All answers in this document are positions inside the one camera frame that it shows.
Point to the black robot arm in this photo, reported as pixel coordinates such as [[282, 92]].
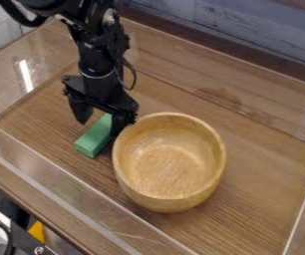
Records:
[[95, 27]]

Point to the yellow black device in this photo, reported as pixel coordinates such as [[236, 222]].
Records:
[[28, 241]]

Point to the clear acrylic enclosure wall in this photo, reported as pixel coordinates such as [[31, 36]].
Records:
[[246, 93]]

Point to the green rectangular block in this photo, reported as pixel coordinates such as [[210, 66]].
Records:
[[97, 137]]

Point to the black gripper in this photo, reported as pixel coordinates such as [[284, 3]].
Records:
[[102, 92]]

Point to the brown wooden bowl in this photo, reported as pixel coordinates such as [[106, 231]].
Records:
[[169, 160]]

